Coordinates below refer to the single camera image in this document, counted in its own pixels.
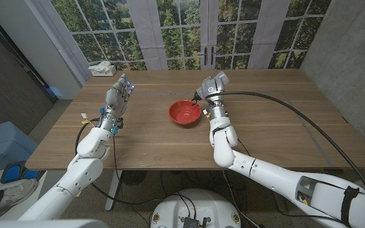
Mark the printed window forest backdrop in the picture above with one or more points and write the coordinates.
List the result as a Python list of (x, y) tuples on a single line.
[(182, 31)]

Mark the white robot torso base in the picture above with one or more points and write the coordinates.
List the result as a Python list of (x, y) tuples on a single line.
[(198, 202)]

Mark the blue and black foot pedal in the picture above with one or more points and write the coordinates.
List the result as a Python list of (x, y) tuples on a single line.
[(13, 172)]

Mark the white tissue box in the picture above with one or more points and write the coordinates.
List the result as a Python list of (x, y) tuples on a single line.
[(104, 71)]

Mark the blue plastic bin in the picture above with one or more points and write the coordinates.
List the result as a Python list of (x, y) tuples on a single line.
[(5, 145)]

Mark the white table leg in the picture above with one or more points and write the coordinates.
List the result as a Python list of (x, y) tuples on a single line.
[(113, 190)]

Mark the grey sneaker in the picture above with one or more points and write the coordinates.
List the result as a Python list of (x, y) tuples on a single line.
[(11, 196)]

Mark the red bowl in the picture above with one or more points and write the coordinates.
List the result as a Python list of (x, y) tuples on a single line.
[(184, 114)]

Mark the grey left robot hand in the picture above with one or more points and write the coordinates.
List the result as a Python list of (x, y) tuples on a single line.
[(116, 101)]

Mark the round black floor fan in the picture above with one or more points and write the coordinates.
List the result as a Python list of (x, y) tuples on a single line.
[(134, 177)]

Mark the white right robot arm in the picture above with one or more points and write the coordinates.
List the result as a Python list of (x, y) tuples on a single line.
[(280, 180)]

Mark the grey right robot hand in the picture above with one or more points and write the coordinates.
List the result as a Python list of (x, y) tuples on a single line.
[(212, 88)]

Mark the dark panel with black frame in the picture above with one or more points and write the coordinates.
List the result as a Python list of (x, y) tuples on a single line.
[(5, 79)]

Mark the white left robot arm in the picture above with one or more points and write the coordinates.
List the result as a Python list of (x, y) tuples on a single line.
[(81, 171)]

